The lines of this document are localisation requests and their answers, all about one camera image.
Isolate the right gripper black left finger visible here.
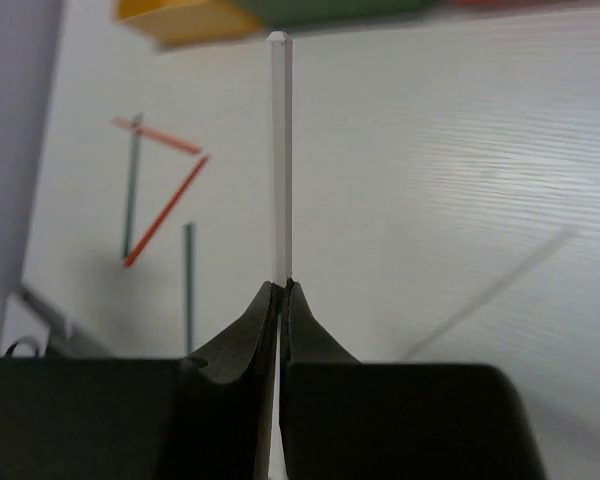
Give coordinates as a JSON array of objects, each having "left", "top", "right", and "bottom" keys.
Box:
[{"left": 0, "top": 282, "right": 283, "bottom": 479}]

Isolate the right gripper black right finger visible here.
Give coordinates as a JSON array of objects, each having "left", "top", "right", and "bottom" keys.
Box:
[{"left": 279, "top": 281, "right": 546, "bottom": 479}]

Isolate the green chopstick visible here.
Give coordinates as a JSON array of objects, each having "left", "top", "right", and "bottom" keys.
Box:
[
  {"left": 183, "top": 222, "right": 195, "bottom": 355},
  {"left": 122, "top": 132, "right": 141, "bottom": 259}
]

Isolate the orange chopstick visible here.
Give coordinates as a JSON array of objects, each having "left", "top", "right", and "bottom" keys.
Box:
[
  {"left": 111, "top": 117, "right": 202, "bottom": 155},
  {"left": 123, "top": 155, "right": 211, "bottom": 268}
]

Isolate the clear chopstick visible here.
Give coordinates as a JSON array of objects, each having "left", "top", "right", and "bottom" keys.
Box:
[
  {"left": 398, "top": 226, "right": 578, "bottom": 362},
  {"left": 254, "top": 31, "right": 293, "bottom": 479}
]

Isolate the yellow container box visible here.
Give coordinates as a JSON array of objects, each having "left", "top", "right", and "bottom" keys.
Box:
[{"left": 113, "top": 0, "right": 263, "bottom": 47}]

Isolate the green container box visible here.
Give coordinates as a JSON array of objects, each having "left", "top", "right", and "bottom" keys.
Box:
[{"left": 236, "top": 0, "right": 441, "bottom": 29}]

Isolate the red container box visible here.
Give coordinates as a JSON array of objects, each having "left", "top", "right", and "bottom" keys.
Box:
[{"left": 452, "top": 0, "right": 591, "bottom": 11}]

